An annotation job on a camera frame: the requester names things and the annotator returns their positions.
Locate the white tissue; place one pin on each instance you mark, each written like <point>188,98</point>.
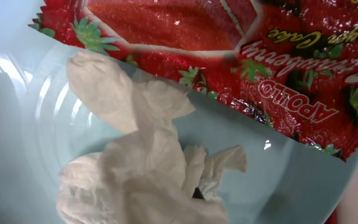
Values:
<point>145,176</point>

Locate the red strawberry cake wrapper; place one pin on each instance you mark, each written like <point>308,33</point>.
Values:
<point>290,64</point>

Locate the light blue plate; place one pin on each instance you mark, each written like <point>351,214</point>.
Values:
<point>43,126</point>

